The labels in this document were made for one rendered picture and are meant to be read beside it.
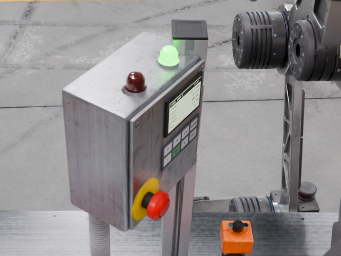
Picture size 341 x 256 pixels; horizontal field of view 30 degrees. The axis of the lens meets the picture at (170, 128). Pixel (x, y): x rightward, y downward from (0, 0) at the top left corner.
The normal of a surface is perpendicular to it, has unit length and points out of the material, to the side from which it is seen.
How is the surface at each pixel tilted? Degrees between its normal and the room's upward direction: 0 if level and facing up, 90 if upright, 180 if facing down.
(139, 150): 90
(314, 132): 0
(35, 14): 0
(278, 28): 34
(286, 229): 0
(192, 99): 90
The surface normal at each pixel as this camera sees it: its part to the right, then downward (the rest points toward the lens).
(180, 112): 0.84, 0.37
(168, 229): 0.03, 0.63
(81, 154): -0.55, 0.51
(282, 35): 0.11, -0.04
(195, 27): 0.04, -0.78
